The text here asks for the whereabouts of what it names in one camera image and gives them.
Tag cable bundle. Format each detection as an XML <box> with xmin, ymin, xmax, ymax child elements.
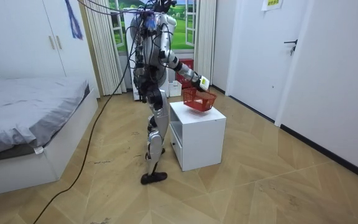
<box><xmin>63</xmin><ymin>0</ymin><xmax>155</xmax><ymax>41</ymax></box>

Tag grey bed with white frame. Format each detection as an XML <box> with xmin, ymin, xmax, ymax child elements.
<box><xmin>0</xmin><ymin>76</ymin><xmax>99</xmax><ymax>198</ymax></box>

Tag red box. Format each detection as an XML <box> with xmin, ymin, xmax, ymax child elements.
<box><xmin>175</xmin><ymin>58</ymin><xmax>195</xmax><ymax>90</ymax></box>

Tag white wardrobe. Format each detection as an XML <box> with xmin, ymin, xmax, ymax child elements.
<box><xmin>0</xmin><ymin>0</ymin><xmax>101</xmax><ymax>98</ymax></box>

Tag black floor cable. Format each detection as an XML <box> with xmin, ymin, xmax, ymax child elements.
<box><xmin>32</xmin><ymin>46</ymin><xmax>136</xmax><ymax>224</ymax></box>

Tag white pleated curtain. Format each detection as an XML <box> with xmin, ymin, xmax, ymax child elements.
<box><xmin>193</xmin><ymin>0</ymin><xmax>218</xmax><ymax>87</ymax></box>
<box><xmin>83</xmin><ymin>0</ymin><xmax>127</xmax><ymax>97</ymax></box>

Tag robot legs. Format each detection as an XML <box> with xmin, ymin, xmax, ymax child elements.
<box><xmin>140</xmin><ymin>88</ymin><xmax>171</xmax><ymax>185</ymax></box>

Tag yellow and white paper note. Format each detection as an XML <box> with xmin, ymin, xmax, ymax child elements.
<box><xmin>260</xmin><ymin>0</ymin><xmax>283</xmax><ymax>12</ymax></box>

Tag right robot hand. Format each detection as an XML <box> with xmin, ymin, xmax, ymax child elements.
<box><xmin>192</xmin><ymin>74</ymin><xmax>211</xmax><ymax>93</ymax></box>

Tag white door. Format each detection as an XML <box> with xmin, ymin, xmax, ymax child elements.
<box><xmin>225</xmin><ymin>0</ymin><xmax>314</xmax><ymax>127</ymax></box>

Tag robot body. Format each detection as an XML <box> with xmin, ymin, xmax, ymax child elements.
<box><xmin>128</xmin><ymin>0</ymin><xmax>178</xmax><ymax>103</ymax></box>

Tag black door handle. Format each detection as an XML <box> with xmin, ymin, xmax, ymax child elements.
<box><xmin>283</xmin><ymin>39</ymin><xmax>299</xmax><ymax>57</ymax></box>

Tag small white bin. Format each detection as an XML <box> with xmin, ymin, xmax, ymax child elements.
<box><xmin>168</xmin><ymin>80</ymin><xmax>183</xmax><ymax>98</ymax></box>

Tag white nightstand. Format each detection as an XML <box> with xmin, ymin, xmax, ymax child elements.
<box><xmin>168</xmin><ymin>101</ymin><xmax>227</xmax><ymax>172</ymax></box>

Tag landscape window poster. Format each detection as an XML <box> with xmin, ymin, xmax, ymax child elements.
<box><xmin>108</xmin><ymin>0</ymin><xmax>199</xmax><ymax>52</ymax></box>

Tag red plastic basket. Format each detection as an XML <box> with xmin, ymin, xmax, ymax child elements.
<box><xmin>181</xmin><ymin>86</ymin><xmax>218</xmax><ymax>113</ymax></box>

